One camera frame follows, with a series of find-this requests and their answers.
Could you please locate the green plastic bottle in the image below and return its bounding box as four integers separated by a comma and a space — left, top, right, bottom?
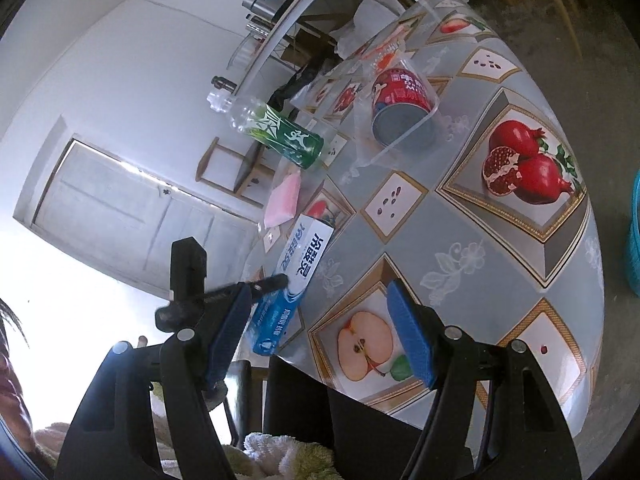
207, 89, 324, 170

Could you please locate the white fleece sleeve forearm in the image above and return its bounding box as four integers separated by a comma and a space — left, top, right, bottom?
35, 422, 343, 479

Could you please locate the blue white toothpaste box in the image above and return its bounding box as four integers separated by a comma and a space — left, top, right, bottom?
248, 214, 334, 356

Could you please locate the white door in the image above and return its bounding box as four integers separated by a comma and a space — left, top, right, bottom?
14, 139, 257, 298

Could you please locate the pink sponge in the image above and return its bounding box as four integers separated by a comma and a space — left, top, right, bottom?
264, 170, 302, 229

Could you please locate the wooden stool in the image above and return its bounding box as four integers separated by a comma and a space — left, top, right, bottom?
195, 136, 276, 209

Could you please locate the fruit pattern tablecloth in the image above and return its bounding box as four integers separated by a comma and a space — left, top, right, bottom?
272, 0, 604, 434

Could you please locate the clear plastic bag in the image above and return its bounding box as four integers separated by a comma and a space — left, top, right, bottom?
292, 28, 439, 172

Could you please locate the red tin can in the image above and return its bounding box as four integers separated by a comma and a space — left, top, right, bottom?
371, 64, 438, 148

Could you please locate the blue plastic waste basket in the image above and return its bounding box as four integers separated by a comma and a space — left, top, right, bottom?
625, 171, 640, 297

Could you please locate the white metal frame shelf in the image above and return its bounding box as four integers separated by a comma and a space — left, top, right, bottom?
234, 0, 432, 97

